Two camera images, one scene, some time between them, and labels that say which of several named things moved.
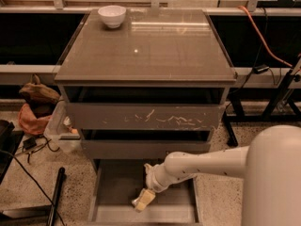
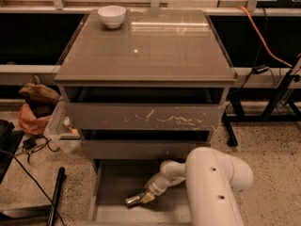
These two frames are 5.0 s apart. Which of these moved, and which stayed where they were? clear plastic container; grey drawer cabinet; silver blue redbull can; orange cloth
Moved: silver blue redbull can
Stayed: orange cloth; grey drawer cabinet; clear plastic container
